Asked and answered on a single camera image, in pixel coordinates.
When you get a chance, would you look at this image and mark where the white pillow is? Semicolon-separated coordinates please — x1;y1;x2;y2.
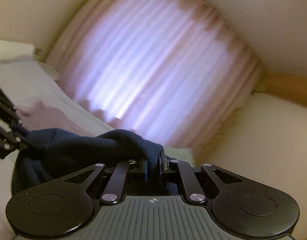
0;40;35;61

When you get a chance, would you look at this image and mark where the striped white bed sheet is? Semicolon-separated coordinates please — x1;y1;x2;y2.
0;59;192;239

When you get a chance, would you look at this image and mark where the pink folded blanket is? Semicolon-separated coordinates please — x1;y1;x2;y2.
16;100;93;137

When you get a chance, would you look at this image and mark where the pink window curtain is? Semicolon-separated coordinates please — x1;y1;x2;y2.
46;0;263;154

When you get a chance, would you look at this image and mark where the navy blue garment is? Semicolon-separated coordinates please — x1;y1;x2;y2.
11;128;164;195

